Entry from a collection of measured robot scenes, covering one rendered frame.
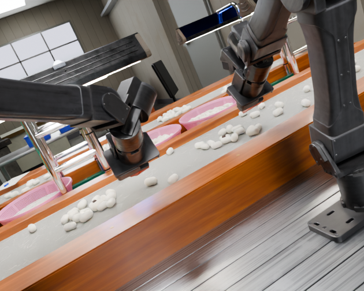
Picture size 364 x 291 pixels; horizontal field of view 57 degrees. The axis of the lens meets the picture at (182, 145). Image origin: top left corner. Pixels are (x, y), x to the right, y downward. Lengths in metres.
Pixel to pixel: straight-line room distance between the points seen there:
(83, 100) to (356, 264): 0.46
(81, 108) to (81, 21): 8.83
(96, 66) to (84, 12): 8.51
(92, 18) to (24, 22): 1.60
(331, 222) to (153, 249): 0.33
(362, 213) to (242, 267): 0.21
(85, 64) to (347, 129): 0.63
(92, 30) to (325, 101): 8.91
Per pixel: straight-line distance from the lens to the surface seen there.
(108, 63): 0.91
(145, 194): 0.84
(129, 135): 0.60
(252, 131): 0.93
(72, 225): 0.86
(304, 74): 1.36
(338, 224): 0.61
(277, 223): 0.67
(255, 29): 0.67
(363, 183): 0.60
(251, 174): 0.73
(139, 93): 0.64
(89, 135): 1.09
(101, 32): 9.36
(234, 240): 0.66
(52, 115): 0.52
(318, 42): 0.51
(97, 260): 0.67
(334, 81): 0.53
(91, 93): 0.55
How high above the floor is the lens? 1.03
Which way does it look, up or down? 15 degrees down
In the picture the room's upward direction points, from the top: 23 degrees counter-clockwise
